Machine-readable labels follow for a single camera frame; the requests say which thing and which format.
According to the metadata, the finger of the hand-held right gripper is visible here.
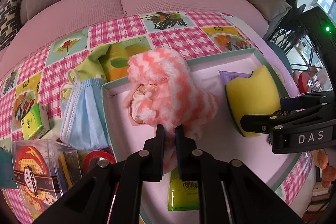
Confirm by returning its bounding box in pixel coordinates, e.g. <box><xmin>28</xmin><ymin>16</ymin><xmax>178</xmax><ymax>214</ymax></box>
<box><xmin>240</xmin><ymin>106</ymin><xmax>334</xmax><ymax>138</ymax></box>
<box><xmin>280</xmin><ymin>90</ymin><xmax>336</xmax><ymax>112</ymax></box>

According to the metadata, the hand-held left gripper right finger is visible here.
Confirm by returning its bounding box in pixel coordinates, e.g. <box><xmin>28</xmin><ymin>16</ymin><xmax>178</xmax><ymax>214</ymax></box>
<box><xmin>175</xmin><ymin>126</ymin><xmax>305</xmax><ymax>224</ymax></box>

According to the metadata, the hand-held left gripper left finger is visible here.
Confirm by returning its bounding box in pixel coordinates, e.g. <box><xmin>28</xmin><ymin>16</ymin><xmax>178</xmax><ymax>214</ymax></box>
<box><xmin>33</xmin><ymin>124</ymin><xmax>165</xmax><ymax>224</ymax></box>

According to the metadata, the yellow sponge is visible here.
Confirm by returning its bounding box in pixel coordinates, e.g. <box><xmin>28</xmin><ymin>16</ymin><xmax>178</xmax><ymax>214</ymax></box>
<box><xmin>225</xmin><ymin>65</ymin><xmax>282</xmax><ymax>138</ymax></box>

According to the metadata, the white tray with teal rim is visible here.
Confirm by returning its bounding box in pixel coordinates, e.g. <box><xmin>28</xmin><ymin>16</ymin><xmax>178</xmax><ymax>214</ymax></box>
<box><xmin>101</xmin><ymin>48</ymin><xmax>306</xmax><ymax>224</ymax></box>

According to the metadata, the green tissue pack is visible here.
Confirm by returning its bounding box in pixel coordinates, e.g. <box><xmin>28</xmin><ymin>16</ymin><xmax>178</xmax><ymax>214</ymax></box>
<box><xmin>21</xmin><ymin>103</ymin><xmax>51</xmax><ymax>140</ymax></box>
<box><xmin>167</xmin><ymin>169</ymin><xmax>201</xmax><ymax>212</ymax></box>

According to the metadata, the purple wipes packet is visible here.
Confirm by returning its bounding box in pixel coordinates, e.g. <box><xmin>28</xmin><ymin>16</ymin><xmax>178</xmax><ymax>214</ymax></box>
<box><xmin>219</xmin><ymin>70</ymin><xmax>252</xmax><ymax>85</ymax></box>

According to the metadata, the pink white fuzzy cloth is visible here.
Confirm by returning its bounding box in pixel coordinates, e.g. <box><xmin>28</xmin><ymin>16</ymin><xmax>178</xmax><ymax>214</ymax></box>
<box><xmin>123</xmin><ymin>48</ymin><xmax>219</xmax><ymax>174</ymax></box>

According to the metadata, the blue face mask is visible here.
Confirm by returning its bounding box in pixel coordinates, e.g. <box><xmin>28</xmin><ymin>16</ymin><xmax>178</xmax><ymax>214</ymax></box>
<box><xmin>60</xmin><ymin>69</ymin><xmax>112</xmax><ymax>151</ymax></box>

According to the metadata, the green cloth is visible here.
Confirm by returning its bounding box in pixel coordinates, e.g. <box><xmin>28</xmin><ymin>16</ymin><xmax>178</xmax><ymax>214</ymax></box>
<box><xmin>69</xmin><ymin>44</ymin><xmax>111</xmax><ymax>81</ymax></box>

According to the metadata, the person's right hand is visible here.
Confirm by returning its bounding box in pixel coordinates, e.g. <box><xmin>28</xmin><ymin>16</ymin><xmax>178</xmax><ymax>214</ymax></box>
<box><xmin>314</xmin><ymin>148</ymin><xmax>336</xmax><ymax>189</ymax></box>

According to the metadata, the red stool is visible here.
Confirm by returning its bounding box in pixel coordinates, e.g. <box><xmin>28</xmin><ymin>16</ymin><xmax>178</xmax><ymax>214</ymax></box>
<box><xmin>298</xmin><ymin>72</ymin><xmax>315</xmax><ymax>90</ymax></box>

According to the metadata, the red tape roll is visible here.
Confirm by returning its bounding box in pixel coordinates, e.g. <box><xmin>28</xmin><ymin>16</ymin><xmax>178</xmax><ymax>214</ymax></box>
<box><xmin>83</xmin><ymin>151</ymin><xmax>116</xmax><ymax>173</ymax></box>

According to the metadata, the pink checked tablecloth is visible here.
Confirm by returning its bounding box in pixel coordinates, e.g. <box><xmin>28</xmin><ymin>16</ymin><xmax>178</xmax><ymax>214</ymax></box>
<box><xmin>0</xmin><ymin>11</ymin><xmax>315</xmax><ymax>214</ymax></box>

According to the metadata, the clear plastic box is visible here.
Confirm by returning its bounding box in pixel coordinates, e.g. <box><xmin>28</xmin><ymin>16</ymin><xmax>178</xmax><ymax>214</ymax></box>
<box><xmin>11</xmin><ymin>138</ymin><xmax>83</xmax><ymax>214</ymax></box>

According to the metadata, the teal plastic toy box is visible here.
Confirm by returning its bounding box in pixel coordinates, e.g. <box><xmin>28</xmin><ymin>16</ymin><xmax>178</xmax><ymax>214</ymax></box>
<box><xmin>0</xmin><ymin>148</ymin><xmax>17</xmax><ymax>190</ymax></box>

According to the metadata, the black white patterned pillow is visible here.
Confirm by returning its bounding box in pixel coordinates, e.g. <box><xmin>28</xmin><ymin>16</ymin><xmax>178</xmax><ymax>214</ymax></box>
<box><xmin>0</xmin><ymin>0</ymin><xmax>21</xmax><ymax>51</ymax></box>

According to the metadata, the black metal frame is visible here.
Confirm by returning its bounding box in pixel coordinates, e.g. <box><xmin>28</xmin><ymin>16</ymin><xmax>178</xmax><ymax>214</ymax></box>
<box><xmin>265</xmin><ymin>4</ymin><xmax>323</xmax><ymax>69</ymax></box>

